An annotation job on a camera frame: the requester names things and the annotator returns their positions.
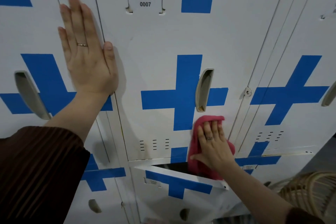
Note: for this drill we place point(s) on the small white label strip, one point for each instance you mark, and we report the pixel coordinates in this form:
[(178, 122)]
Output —
[(249, 167), (153, 182)]

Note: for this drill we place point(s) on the person's right thumb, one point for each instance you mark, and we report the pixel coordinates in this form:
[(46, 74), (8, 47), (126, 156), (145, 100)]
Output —
[(197, 157)]

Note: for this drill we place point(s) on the white padlock hasp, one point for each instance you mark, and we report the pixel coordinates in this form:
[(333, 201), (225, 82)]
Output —
[(247, 91)]

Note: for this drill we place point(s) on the person's left thumb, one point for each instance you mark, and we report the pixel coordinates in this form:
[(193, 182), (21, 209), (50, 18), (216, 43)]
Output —
[(109, 57)]

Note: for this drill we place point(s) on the person's left forearm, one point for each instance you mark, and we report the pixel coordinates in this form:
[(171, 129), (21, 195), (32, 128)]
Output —
[(73, 116)]

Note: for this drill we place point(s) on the person's right forearm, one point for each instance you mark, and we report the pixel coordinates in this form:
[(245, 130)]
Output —
[(252, 192)]

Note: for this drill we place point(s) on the rattan chair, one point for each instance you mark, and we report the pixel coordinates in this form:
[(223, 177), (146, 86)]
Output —
[(309, 195)]

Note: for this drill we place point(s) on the pink cleaning cloth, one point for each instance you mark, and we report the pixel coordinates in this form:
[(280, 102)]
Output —
[(193, 147)]

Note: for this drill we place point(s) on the person's left hand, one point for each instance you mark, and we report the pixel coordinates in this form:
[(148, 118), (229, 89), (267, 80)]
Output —
[(89, 69)]

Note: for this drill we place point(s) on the person's right hand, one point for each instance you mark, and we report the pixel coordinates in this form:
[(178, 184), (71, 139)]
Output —
[(214, 153)]

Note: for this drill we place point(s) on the person's right middle finger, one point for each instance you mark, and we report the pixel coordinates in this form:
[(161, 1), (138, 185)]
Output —
[(208, 131)]

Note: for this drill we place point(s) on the white locker door blue cross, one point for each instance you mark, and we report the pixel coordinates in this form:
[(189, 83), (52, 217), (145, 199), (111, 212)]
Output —
[(105, 195), (162, 40), (168, 195), (301, 53), (31, 34), (288, 163)]

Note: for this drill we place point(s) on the brown ribbed sweater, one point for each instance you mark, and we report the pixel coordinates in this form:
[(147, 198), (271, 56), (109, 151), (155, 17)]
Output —
[(34, 176)]

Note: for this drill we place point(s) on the person's right little finger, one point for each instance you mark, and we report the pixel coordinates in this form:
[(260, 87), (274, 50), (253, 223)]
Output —
[(221, 132)]

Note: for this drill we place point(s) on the person's left middle finger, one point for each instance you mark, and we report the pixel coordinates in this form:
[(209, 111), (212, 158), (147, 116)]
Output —
[(78, 21)]

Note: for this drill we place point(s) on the person's left little finger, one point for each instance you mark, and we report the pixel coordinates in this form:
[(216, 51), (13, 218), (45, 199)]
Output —
[(63, 41)]

